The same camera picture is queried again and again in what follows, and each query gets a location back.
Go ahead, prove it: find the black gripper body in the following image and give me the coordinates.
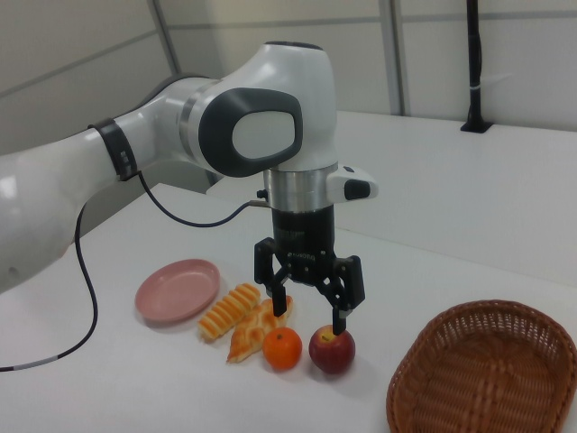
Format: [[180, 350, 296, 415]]
[[270, 206, 338, 287]]

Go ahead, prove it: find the striped toy bread roll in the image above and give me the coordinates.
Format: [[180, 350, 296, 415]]
[[197, 282, 262, 342]]

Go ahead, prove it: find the red toy apple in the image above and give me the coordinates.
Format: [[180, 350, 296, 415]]
[[308, 325, 356, 374]]

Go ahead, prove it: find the braided toy bread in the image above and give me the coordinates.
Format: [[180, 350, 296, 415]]
[[225, 295, 295, 364]]

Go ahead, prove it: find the orange toy mandarin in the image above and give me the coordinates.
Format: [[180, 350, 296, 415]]
[[262, 327, 303, 372]]

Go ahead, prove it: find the pink plate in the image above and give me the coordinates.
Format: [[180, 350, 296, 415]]
[[134, 258, 222, 324]]

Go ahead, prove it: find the brown woven basket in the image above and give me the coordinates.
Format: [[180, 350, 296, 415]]
[[386, 299, 577, 433]]

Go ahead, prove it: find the black pole with base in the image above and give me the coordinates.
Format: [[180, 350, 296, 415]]
[[460, 0, 493, 134]]

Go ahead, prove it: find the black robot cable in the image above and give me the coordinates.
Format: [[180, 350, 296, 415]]
[[0, 170, 271, 373]]

